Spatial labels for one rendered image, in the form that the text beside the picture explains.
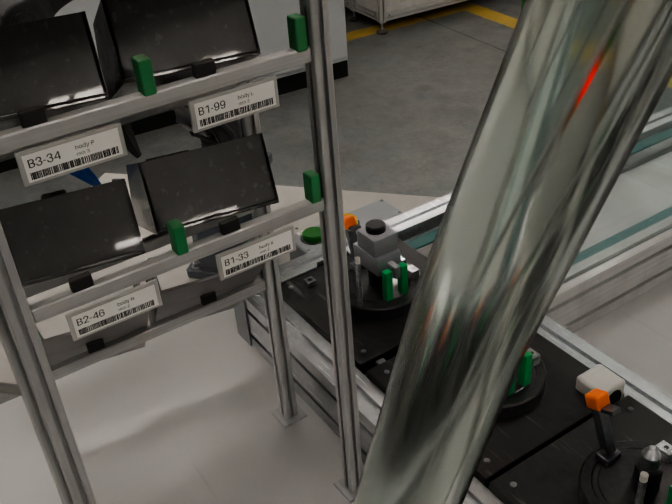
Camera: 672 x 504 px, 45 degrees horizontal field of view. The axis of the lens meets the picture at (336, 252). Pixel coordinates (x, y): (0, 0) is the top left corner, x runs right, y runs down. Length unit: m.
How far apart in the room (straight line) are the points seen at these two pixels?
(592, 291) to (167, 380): 0.69
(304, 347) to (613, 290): 0.53
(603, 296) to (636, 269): 0.08
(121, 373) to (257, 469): 0.32
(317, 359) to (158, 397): 0.28
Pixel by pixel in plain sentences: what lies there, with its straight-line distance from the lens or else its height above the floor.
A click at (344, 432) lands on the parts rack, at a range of 1.06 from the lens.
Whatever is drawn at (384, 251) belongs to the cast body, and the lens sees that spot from 1.21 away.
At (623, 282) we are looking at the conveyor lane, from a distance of 1.43.
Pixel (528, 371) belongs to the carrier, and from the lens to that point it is 1.08.
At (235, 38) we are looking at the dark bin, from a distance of 0.79.
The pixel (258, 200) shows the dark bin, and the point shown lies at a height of 1.31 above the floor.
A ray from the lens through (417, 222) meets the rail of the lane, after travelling 1.47.
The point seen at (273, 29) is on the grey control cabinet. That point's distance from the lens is 4.43.
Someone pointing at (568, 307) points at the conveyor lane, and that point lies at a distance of 1.34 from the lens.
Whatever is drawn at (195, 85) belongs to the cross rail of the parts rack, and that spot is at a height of 1.47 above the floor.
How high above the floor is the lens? 1.73
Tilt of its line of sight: 33 degrees down
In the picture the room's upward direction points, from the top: 5 degrees counter-clockwise
